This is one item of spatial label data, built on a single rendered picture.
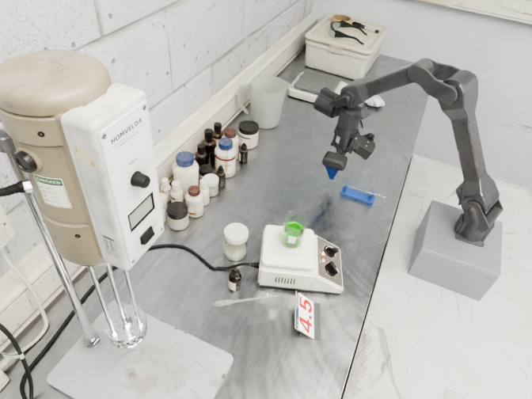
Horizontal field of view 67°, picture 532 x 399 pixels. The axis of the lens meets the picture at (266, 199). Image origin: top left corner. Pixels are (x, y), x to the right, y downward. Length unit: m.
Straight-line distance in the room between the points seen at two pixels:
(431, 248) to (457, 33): 1.34
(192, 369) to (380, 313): 0.43
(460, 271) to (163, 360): 0.69
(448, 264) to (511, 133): 1.41
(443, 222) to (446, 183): 0.34
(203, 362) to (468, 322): 0.60
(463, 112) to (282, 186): 0.55
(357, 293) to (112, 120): 0.76
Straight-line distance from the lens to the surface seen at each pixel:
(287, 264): 0.90
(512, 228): 1.37
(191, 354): 0.87
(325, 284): 0.94
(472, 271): 1.05
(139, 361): 0.88
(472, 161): 0.96
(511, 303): 1.16
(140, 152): 0.42
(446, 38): 2.17
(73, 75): 0.41
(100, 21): 0.93
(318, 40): 1.86
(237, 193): 1.18
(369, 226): 1.16
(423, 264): 1.05
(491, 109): 2.30
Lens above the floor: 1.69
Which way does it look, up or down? 43 degrees down
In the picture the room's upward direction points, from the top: 6 degrees clockwise
